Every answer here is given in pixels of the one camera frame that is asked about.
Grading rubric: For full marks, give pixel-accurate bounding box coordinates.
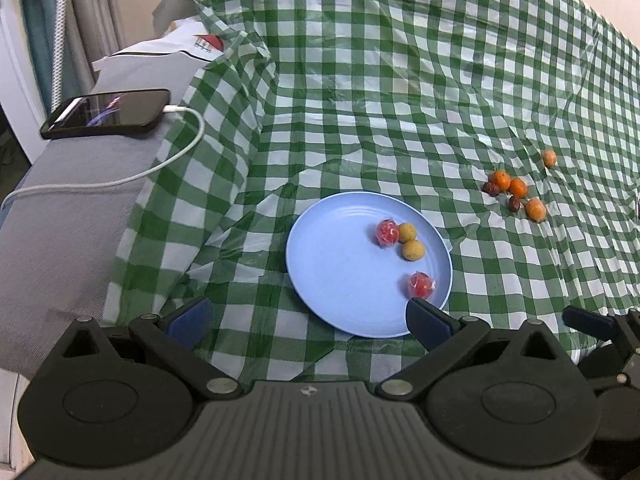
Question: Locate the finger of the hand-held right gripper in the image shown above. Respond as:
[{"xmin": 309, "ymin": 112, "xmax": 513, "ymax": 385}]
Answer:
[{"xmin": 562, "ymin": 305, "xmax": 621, "ymax": 343}]

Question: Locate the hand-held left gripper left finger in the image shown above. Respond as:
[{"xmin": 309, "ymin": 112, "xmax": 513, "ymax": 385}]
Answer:
[{"xmin": 49, "ymin": 296, "xmax": 242, "ymax": 402}]

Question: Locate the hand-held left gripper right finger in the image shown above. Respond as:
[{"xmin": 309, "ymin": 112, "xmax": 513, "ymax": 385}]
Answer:
[{"xmin": 375, "ymin": 297, "xmax": 582, "ymax": 402}]

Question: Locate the red candy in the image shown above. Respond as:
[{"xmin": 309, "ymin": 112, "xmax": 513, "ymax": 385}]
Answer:
[
  {"xmin": 375, "ymin": 218, "xmax": 401, "ymax": 248},
  {"xmin": 406, "ymin": 271, "xmax": 437, "ymax": 301}
]

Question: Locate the blue plate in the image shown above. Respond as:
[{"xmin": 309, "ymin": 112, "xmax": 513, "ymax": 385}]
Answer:
[{"xmin": 286, "ymin": 191, "xmax": 453, "ymax": 338}]

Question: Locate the grey cushion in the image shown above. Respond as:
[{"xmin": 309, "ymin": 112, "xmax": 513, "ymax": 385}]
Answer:
[{"xmin": 0, "ymin": 52, "xmax": 211, "ymax": 376}]

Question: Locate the black smartphone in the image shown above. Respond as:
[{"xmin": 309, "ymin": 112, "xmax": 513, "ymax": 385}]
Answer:
[{"xmin": 40, "ymin": 88, "xmax": 172, "ymax": 141}]

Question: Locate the green checked tablecloth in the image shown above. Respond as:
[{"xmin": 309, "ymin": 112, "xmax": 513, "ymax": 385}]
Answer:
[{"xmin": 102, "ymin": 0, "xmax": 640, "ymax": 381}]

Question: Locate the white printed pillow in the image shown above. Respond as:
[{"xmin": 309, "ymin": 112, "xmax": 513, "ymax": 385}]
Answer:
[{"xmin": 91, "ymin": 17, "xmax": 226, "ymax": 73}]

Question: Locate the white dotted pole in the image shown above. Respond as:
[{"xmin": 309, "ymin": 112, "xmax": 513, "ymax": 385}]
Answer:
[{"xmin": 51, "ymin": 0, "xmax": 72, "ymax": 107}]

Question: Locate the grey curtain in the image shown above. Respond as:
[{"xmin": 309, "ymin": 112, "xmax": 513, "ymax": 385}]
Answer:
[{"xmin": 65, "ymin": 0, "xmax": 127, "ymax": 86}]

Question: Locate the teal curtain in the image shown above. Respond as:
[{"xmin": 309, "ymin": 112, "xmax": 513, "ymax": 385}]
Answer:
[{"xmin": 19, "ymin": 0, "xmax": 66, "ymax": 108}]

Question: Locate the white charging cable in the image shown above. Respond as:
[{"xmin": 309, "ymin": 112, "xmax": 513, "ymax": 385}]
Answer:
[{"xmin": 0, "ymin": 105, "xmax": 206, "ymax": 211}]

